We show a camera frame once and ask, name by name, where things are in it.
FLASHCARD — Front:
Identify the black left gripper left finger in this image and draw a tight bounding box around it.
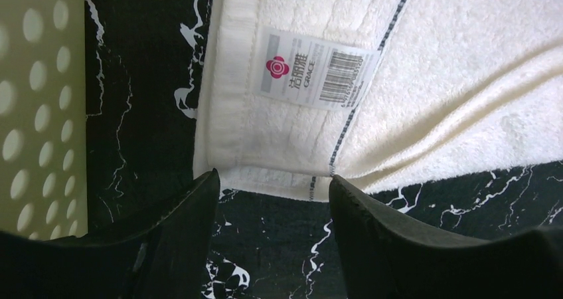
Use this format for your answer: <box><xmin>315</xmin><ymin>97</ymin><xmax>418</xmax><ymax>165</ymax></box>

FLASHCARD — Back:
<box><xmin>1</xmin><ymin>170</ymin><xmax>220</xmax><ymax>298</ymax></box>

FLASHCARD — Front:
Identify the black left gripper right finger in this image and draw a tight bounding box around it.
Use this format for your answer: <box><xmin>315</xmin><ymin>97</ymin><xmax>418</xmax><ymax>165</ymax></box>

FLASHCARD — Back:
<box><xmin>329</xmin><ymin>175</ymin><xmax>562</xmax><ymax>298</ymax></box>

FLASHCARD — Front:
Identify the white towel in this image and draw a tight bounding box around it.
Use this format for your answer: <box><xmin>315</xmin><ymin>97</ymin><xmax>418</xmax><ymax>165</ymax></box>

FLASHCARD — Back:
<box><xmin>193</xmin><ymin>0</ymin><xmax>562</xmax><ymax>201</ymax></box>

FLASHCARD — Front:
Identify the green perforated plastic basket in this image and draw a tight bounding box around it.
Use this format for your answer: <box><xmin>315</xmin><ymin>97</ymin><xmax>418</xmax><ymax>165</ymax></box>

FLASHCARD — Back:
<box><xmin>1</xmin><ymin>0</ymin><xmax>88</xmax><ymax>240</ymax></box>

